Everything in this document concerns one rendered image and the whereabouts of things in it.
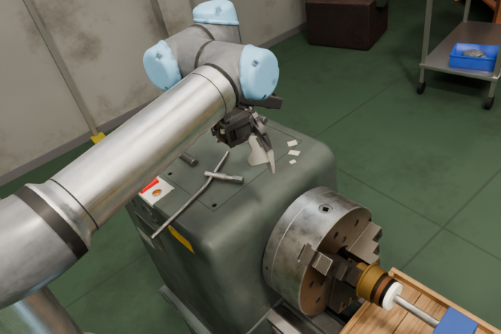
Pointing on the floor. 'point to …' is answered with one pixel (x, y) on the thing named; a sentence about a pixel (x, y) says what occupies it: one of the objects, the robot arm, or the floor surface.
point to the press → (347, 5)
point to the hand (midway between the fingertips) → (255, 158)
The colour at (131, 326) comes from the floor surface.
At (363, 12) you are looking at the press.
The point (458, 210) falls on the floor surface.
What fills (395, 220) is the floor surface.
